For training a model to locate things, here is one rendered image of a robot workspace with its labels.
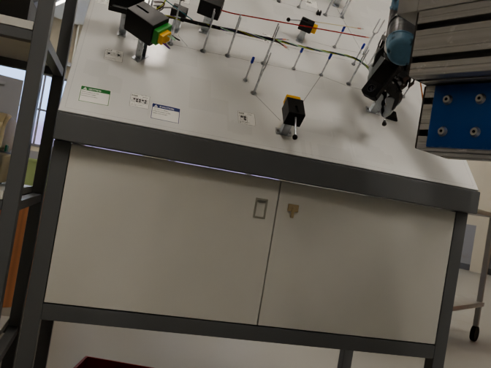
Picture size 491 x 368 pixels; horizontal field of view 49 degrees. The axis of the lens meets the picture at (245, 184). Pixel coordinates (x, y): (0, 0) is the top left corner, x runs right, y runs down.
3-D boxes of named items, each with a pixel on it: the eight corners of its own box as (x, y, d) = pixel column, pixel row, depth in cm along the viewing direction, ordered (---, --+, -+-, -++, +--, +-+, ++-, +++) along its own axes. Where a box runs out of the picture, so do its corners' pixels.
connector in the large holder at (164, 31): (164, 35, 144) (167, 22, 141) (173, 41, 144) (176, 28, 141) (150, 42, 140) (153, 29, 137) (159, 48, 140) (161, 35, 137)
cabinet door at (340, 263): (436, 345, 157) (457, 212, 158) (258, 326, 144) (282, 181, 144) (431, 342, 159) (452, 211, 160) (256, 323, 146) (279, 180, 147)
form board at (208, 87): (57, 115, 129) (58, 109, 128) (112, -73, 196) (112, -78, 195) (475, 193, 158) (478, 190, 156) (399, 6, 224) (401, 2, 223)
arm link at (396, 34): (440, 42, 118) (439, 16, 125) (388, 36, 119) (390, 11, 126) (431, 72, 123) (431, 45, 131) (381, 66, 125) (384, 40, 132)
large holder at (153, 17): (113, 28, 154) (120, -16, 144) (160, 61, 151) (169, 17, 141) (96, 36, 150) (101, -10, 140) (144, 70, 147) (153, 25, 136)
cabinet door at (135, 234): (256, 325, 144) (280, 180, 145) (43, 302, 131) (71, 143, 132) (254, 323, 146) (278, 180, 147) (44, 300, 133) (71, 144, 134)
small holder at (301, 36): (283, 28, 182) (290, 9, 177) (307, 38, 183) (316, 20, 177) (280, 33, 179) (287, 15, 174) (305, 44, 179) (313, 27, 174)
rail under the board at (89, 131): (477, 214, 155) (481, 192, 155) (52, 138, 127) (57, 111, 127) (465, 212, 161) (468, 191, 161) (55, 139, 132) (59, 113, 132)
